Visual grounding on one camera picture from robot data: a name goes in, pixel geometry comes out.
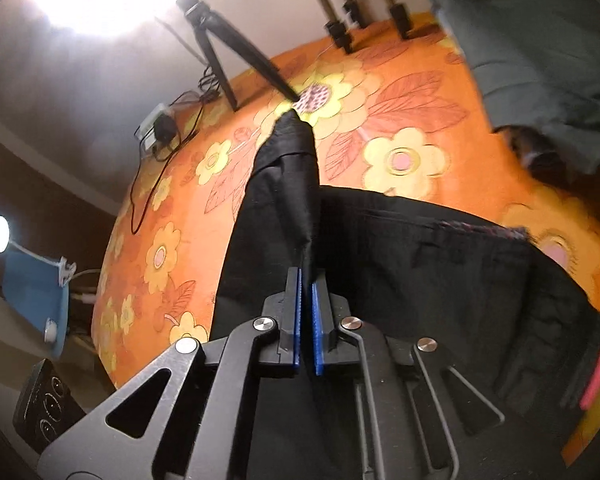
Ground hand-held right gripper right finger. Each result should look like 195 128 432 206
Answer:
311 269 506 480

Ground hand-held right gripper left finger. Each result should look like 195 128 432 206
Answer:
37 266 302 480

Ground black pants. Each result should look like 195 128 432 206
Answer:
207 107 600 480

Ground black plug adapter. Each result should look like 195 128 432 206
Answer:
152 112 181 146

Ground white power strip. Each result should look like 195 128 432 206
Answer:
135 104 173 153

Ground orange floral blanket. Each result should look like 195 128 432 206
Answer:
90 12 600 471

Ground black power strip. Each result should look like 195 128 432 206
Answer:
12 359 88 453

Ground metal tripod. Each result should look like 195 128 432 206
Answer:
295 0 413 56

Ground small black tripod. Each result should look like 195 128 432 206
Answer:
175 0 303 113

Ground dark green cloth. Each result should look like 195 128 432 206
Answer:
427 0 600 176

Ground thin black cable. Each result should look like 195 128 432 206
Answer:
129 130 201 235

